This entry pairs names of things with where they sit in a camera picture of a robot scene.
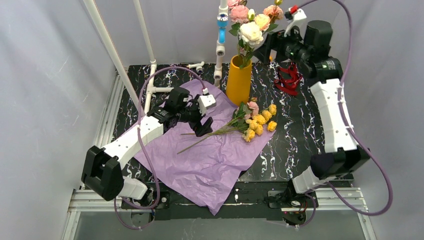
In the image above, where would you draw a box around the white rose flower stem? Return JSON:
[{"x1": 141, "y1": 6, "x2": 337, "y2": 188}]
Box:
[{"x1": 237, "y1": 9, "x2": 264, "y2": 69}]

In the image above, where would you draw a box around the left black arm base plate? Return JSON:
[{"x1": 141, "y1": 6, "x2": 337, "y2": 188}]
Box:
[{"x1": 121, "y1": 189, "x2": 170, "y2": 210}]

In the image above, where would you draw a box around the yellow cylindrical vase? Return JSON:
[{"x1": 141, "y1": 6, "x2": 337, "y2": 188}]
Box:
[{"x1": 225, "y1": 55, "x2": 252, "y2": 107}]

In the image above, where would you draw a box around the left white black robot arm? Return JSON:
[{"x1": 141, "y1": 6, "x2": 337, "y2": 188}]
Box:
[{"x1": 81, "y1": 87, "x2": 217, "y2": 201}]

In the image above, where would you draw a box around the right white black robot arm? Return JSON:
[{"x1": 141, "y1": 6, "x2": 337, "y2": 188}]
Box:
[{"x1": 254, "y1": 20, "x2": 370, "y2": 195}]

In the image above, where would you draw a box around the red printed ribbon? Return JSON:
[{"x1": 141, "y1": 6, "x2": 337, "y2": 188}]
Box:
[{"x1": 273, "y1": 62, "x2": 303, "y2": 96}]

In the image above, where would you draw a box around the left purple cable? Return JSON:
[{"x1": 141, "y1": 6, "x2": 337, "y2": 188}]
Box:
[{"x1": 113, "y1": 66, "x2": 210, "y2": 231}]

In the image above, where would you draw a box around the purple pink wrapping paper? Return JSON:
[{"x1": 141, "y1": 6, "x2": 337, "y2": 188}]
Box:
[{"x1": 133, "y1": 78, "x2": 276, "y2": 216}]

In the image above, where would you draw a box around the yellow rose flower stem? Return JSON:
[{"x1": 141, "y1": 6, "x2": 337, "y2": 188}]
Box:
[{"x1": 193, "y1": 101, "x2": 278, "y2": 146}]

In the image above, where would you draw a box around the peach rose flower stem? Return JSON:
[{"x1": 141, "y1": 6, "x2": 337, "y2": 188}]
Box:
[{"x1": 251, "y1": 0, "x2": 284, "y2": 33}]

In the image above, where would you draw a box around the light pink rose stem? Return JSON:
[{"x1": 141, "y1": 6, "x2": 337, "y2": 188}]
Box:
[{"x1": 177, "y1": 101, "x2": 267, "y2": 154}]

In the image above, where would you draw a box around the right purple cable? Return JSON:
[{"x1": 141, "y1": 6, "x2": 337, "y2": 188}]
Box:
[{"x1": 296, "y1": 0, "x2": 394, "y2": 229}]

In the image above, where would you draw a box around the aluminium extrusion frame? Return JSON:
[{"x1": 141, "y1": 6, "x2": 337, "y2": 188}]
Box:
[{"x1": 61, "y1": 66, "x2": 378, "y2": 240}]

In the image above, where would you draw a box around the pink rose flower stem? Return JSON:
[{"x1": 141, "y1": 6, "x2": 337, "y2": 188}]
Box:
[{"x1": 227, "y1": 0, "x2": 249, "y2": 68}]

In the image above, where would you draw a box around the blue pipe valve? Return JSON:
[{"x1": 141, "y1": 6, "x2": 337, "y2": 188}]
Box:
[{"x1": 216, "y1": 12, "x2": 229, "y2": 44}]

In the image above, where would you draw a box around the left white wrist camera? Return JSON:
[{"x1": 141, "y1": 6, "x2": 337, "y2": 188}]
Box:
[{"x1": 197, "y1": 87, "x2": 217, "y2": 116}]

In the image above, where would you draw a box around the small white pipe elbow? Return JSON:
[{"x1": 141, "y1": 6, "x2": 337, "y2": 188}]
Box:
[{"x1": 186, "y1": 61, "x2": 205, "y2": 75}]

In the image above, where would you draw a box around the purple cable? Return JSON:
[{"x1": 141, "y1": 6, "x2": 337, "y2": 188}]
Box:
[
  {"x1": 296, "y1": 0, "x2": 394, "y2": 229},
  {"x1": 113, "y1": 66, "x2": 210, "y2": 231}
]

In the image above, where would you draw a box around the white PVC pipe frame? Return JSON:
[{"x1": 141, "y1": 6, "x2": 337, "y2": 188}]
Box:
[{"x1": 83, "y1": 0, "x2": 229, "y2": 113}]

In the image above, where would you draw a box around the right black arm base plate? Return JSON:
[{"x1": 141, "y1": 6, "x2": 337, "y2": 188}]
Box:
[{"x1": 264, "y1": 188, "x2": 319, "y2": 211}]

